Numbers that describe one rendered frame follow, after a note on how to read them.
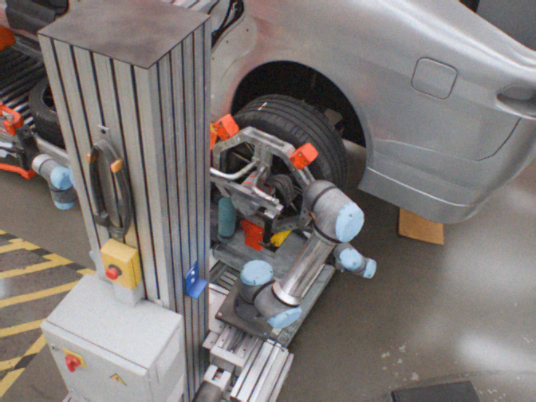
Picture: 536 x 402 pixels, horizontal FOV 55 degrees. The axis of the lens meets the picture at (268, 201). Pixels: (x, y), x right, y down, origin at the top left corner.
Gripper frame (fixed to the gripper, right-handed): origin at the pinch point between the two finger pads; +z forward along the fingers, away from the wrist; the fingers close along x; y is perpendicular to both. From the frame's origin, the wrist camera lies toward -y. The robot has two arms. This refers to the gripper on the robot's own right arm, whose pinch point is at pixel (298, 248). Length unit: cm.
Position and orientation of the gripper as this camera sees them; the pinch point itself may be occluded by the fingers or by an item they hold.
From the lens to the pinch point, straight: 225.3
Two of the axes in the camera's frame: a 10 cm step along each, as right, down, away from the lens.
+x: -3.2, 9.4, -1.5
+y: -4.5, -2.8, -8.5
